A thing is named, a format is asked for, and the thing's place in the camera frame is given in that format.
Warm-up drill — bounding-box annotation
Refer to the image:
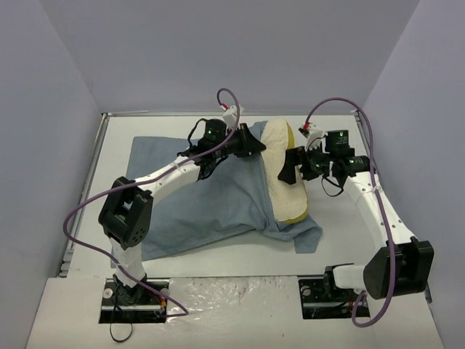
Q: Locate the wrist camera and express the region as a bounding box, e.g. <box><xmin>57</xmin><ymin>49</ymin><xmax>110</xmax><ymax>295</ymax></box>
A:
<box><xmin>222</xmin><ymin>104</ymin><xmax>243</xmax><ymax>129</ymax></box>
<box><xmin>299</xmin><ymin>123</ymin><xmax>326</xmax><ymax>151</ymax></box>

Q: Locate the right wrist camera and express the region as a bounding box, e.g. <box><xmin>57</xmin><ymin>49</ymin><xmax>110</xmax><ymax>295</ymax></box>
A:
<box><xmin>299</xmin><ymin>123</ymin><xmax>326</xmax><ymax>151</ymax></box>

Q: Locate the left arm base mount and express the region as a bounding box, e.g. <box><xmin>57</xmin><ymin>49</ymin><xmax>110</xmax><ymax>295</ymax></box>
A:
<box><xmin>99</xmin><ymin>278</ymin><xmax>167</xmax><ymax>324</ymax></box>

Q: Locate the white pillow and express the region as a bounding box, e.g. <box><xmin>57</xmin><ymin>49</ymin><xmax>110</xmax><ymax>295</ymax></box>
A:
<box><xmin>261</xmin><ymin>119</ymin><xmax>309</xmax><ymax>224</ymax></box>

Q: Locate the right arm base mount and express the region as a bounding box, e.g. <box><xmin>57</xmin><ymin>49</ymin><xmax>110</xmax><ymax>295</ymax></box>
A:
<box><xmin>298</xmin><ymin>276</ymin><xmax>357</xmax><ymax>320</ymax></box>

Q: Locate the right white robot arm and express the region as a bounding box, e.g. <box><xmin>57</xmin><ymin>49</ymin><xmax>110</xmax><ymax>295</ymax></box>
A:
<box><xmin>278</xmin><ymin>126</ymin><xmax>434</xmax><ymax>300</ymax></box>

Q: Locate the thin black cable loop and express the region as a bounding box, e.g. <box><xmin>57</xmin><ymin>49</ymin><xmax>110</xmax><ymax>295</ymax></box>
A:
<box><xmin>109</xmin><ymin>308</ymin><xmax>134</xmax><ymax>343</ymax></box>

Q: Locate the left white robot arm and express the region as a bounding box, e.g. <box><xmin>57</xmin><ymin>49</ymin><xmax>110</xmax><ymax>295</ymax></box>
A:
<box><xmin>98</xmin><ymin>119</ymin><xmax>266</xmax><ymax>304</ymax></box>

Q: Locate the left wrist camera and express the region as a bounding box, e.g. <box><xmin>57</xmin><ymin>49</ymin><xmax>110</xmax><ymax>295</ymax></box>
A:
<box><xmin>222</xmin><ymin>104</ymin><xmax>243</xmax><ymax>129</ymax></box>

